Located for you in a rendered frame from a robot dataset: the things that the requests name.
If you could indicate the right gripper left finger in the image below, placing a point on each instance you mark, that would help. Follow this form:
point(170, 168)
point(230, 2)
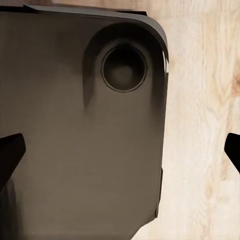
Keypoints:
point(12, 149)

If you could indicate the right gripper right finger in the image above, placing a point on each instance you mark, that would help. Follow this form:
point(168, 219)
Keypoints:
point(232, 149)

